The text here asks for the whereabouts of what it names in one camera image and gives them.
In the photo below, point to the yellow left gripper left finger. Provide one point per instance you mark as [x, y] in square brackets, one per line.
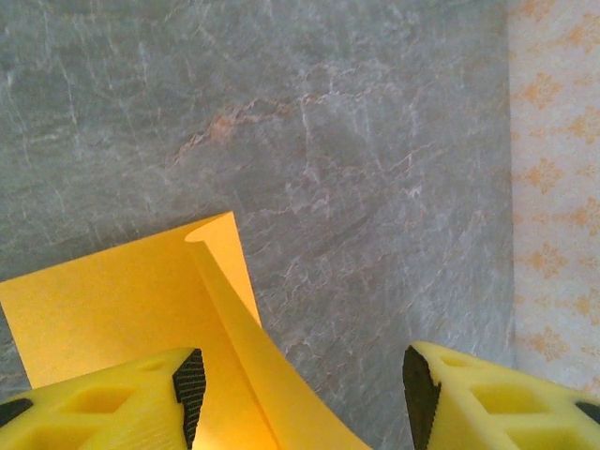
[140, 422]

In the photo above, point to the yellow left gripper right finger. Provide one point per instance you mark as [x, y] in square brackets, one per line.
[469, 422]

